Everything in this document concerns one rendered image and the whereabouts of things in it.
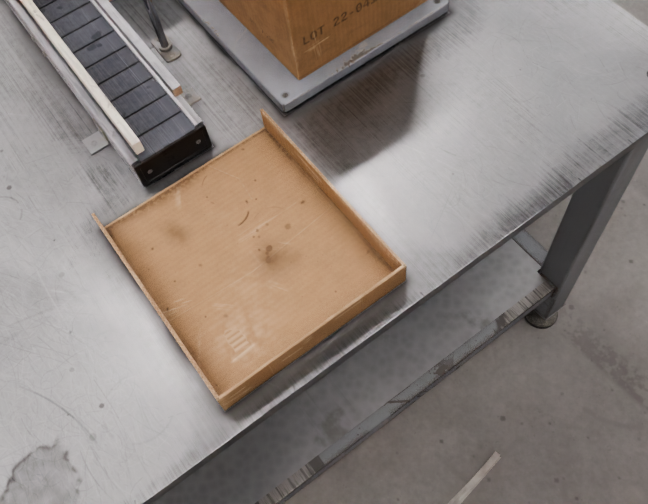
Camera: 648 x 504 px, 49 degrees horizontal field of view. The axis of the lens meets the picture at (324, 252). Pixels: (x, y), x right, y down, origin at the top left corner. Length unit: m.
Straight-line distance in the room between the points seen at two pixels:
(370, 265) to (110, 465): 0.37
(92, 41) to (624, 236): 1.35
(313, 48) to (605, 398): 1.09
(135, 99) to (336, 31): 0.29
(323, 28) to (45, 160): 0.42
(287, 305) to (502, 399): 0.92
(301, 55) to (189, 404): 0.47
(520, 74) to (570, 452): 0.92
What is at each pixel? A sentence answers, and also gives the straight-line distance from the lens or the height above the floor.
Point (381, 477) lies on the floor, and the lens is 1.62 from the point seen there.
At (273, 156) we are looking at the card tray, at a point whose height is 0.83.
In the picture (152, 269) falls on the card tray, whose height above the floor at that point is 0.83.
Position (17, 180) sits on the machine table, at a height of 0.83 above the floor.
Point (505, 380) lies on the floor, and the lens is 1.70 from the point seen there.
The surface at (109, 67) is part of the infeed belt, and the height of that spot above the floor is 0.88.
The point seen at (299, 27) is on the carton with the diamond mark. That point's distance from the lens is 0.94.
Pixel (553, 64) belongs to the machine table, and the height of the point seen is 0.83.
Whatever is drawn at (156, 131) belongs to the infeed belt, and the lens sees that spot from 0.96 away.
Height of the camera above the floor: 1.60
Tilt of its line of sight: 62 degrees down
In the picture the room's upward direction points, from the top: 10 degrees counter-clockwise
